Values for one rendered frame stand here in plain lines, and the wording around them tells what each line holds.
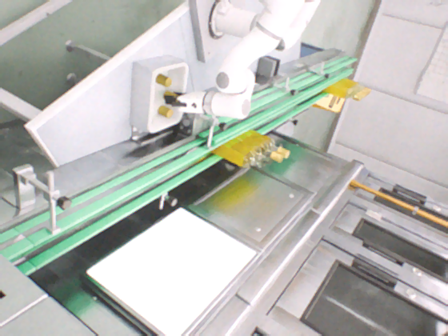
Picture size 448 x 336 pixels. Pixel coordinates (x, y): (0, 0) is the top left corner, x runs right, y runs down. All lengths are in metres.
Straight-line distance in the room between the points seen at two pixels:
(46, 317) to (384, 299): 1.04
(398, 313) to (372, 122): 6.29
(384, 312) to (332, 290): 0.16
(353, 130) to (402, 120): 0.86
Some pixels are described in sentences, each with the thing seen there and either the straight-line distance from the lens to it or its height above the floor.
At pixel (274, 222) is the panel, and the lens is 1.41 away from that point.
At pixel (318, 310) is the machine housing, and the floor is 1.54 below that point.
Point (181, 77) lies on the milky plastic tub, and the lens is 1.37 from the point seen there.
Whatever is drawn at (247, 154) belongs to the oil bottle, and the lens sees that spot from 1.47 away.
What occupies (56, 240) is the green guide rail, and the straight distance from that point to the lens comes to 1.12.
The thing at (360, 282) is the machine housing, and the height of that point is 1.61.
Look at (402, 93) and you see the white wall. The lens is 7.30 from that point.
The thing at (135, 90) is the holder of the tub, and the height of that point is 0.77.
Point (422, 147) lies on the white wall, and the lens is 7.49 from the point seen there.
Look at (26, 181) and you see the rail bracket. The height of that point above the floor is 0.88.
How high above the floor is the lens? 1.60
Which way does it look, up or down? 24 degrees down
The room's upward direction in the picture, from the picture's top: 116 degrees clockwise
